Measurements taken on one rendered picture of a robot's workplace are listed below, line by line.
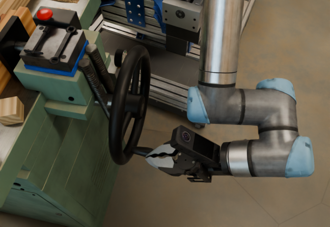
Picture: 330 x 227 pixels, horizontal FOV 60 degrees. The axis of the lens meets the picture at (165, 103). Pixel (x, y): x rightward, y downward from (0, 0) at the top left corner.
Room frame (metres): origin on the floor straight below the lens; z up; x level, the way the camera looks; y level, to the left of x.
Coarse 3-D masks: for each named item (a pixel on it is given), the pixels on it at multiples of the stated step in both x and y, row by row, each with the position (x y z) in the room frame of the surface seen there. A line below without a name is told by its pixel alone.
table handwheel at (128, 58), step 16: (144, 48) 0.46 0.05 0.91; (128, 64) 0.37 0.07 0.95; (144, 64) 0.48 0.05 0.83; (128, 80) 0.34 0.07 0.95; (144, 80) 0.47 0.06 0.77; (112, 96) 0.31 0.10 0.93; (128, 96) 0.37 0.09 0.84; (144, 96) 0.44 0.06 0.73; (112, 112) 0.28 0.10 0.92; (128, 112) 0.34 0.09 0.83; (144, 112) 0.41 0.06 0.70; (112, 128) 0.25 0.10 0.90; (112, 144) 0.23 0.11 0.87; (128, 144) 0.31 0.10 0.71; (128, 160) 0.25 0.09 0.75
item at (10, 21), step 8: (16, 16) 0.47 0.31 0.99; (8, 24) 0.44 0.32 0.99; (16, 24) 0.45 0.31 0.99; (0, 32) 0.42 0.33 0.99; (8, 32) 0.42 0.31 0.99; (16, 32) 0.44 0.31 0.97; (24, 32) 0.46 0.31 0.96; (0, 40) 0.40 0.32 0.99; (8, 40) 0.41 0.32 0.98; (16, 40) 0.43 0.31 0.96; (24, 40) 0.45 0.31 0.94; (0, 48) 0.39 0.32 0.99; (8, 48) 0.40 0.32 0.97; (16, 48) 0.41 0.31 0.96; (0, 56) 0.38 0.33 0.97; (8, 56) 0.39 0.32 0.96; (16, 56) 0.41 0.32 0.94; (8, 64) 0.38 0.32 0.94; (16, 64) 0.40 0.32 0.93
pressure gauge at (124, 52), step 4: (116, 52) 0.64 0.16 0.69; (120, 52) 0.64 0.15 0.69; (124, 52) 0.64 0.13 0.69; (116, 56) 0.63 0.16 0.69; (120, 56) 0.63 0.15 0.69; (124, 56) 0.65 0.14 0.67; (116, 60) 0.62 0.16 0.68; (120, 60) 0.62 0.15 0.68; (116, 64) 0.62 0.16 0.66; (120, 64) 0.61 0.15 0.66
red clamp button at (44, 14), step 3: (42, 9) 0.45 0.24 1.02; (45, 9) 0.45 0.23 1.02; (48, 9) 0.45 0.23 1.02; (39, 12) 0.44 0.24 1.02; (42, 12) 0.44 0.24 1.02; (45, 12) 0.44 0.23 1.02; (48, 12) 0.44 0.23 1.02; (51, 12) 0.45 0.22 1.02; (39, 15) 0.44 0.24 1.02; (42, 15) 0.44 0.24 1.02; (45, 15) 0.44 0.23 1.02; (48, 15) 0.44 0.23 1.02; (51, 15) 0.44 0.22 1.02; (39, 18) 0.43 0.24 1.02; (42, 18) 0.43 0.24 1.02; (45, 18) 0.43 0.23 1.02; (48, 18) 0.43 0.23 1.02
